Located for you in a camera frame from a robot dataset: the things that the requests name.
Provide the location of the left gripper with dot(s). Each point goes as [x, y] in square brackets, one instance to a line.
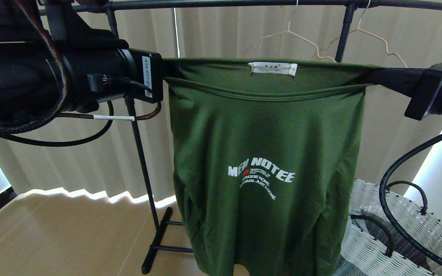
[33, 80]

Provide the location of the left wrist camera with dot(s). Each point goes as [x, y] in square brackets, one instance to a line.
[94, 32]

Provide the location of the pink clothes hanger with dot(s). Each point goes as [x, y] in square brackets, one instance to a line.
[382, 40]
[305, 38]

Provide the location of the green printed shirt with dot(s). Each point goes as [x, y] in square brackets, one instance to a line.
[263, 134]

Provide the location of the black clothes rack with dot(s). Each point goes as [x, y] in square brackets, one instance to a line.
[244, 4]

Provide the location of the white laundry basket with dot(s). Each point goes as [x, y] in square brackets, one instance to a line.
[432, 226]

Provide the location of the beige curtain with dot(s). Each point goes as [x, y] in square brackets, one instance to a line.
[71, 161]

